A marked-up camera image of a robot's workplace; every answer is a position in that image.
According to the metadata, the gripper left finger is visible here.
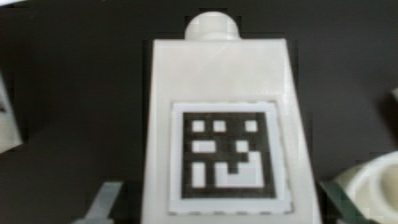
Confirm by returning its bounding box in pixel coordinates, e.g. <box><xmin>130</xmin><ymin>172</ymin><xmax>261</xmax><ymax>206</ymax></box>
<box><xmin>73</xmin><ymin>181</ymin><xmax>142</xmax><ymax>224</ymax></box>

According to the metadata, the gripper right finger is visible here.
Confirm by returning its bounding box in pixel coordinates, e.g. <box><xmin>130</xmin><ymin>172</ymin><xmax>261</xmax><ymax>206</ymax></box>
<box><xmin>320</xmin><ymin>181</ymin><xmax>363</xmax><ymax>224</ymax></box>

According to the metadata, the white round stool seat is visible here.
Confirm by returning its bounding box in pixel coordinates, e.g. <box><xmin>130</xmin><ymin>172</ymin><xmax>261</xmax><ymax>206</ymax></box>
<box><xmin>334</xmin><ymin>152</ymin><xmax>398</xmax><ymax>224</ymax></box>

